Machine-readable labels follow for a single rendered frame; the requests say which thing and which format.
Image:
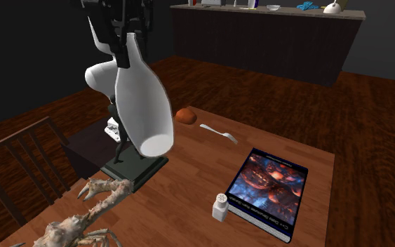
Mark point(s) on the dark robot stand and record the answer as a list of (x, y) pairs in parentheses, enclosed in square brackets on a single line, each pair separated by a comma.
[(87, 150)]

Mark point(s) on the brown potato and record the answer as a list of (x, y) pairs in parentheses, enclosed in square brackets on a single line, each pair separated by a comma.
[(186, 116)]

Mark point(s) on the brown wooden table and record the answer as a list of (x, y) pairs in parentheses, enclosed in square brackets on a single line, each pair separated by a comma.
[(190, 191)]

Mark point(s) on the blue and red book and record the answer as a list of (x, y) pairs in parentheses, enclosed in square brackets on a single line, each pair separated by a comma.
[(269, 188)]

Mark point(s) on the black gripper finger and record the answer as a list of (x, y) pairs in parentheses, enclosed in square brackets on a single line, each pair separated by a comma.
[(147, 30), (120, 48)]

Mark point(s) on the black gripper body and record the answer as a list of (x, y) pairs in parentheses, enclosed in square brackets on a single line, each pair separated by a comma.
[(118, 12)]

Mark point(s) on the white salt shaker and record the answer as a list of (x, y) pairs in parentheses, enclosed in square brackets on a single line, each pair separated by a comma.
[(220, 210)]

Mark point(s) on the dark green figure statue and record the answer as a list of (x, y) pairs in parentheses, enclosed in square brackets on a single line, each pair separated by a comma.
[(135, 171)]

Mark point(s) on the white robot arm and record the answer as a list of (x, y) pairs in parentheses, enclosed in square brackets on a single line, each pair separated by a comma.
[(98, 79)]

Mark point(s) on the dark wooden chair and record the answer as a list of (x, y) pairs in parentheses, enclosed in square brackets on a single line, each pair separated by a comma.
[(12, 137)]

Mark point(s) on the dark bar counter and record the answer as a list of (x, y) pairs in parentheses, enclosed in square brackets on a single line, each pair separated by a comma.
[(252, 44)]

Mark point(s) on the white fork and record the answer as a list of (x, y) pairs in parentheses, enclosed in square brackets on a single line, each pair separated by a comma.
[(217, 131)]

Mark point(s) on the pale spiny crab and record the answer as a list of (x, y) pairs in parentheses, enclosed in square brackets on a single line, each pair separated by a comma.
[(63, 230)]

